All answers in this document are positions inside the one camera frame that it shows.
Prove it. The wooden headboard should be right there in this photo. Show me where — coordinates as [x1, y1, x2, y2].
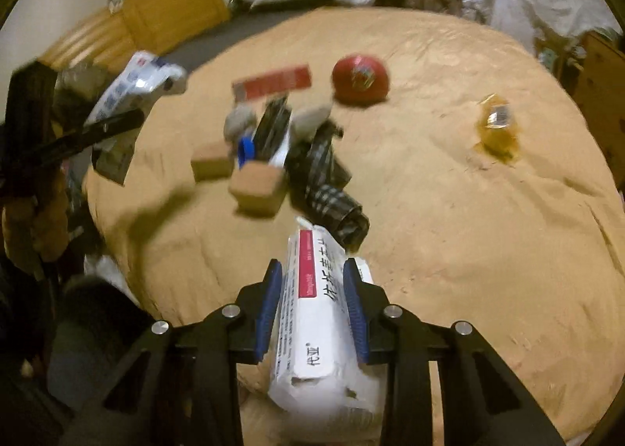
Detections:
[36, 0, 230, 73]

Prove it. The dark grey bed sheet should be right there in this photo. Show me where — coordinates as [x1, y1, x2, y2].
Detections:
[156, 6, 318, 70]

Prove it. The tan blanket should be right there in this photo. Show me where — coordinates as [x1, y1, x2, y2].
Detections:
[83, 6, 623, 442]

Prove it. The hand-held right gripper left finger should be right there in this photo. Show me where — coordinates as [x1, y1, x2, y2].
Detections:
[61, 258, 284, 446]

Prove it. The black plaid wrapper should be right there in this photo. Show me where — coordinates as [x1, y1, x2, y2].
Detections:
[286, 121, 372, 251]

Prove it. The blue bottle cap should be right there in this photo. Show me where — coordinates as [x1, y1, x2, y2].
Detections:
[237, 133, 257, 166]

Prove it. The brown cube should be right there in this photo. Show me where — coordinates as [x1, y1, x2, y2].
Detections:
[229, 161, 289, 217]
[190, 142, 235, 183]

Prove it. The red flat packet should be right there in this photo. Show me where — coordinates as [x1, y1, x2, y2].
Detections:
[232, 65, 313, 102]

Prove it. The blue and white foil packet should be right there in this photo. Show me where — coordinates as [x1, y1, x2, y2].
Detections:
[85, 50, 189, 185]

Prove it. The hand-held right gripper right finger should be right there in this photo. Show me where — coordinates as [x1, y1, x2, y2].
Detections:
[343, 258, 567, 446]

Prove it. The crumpled white tissue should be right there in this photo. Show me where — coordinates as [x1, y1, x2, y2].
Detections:
[291, 103, 334, 138]

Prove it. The yellow clear wrapper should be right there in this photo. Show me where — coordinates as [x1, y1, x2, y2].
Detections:
[473, 94, 521, 163]

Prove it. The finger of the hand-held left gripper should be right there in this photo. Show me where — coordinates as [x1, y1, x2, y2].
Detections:
[29, 109, 146, 170]

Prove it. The crumpled grey tissue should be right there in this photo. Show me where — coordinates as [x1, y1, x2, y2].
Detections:
[223, 104, 259, 141]

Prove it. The red round ball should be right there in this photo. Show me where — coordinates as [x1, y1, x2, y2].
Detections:
[332, 54, 390, 105]

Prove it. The white carton box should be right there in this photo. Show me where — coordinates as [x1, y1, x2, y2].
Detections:
[268, 216, 386, 430]

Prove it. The person's left hand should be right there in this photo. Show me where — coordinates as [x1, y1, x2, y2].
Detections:
[1, 172, 68, 278]

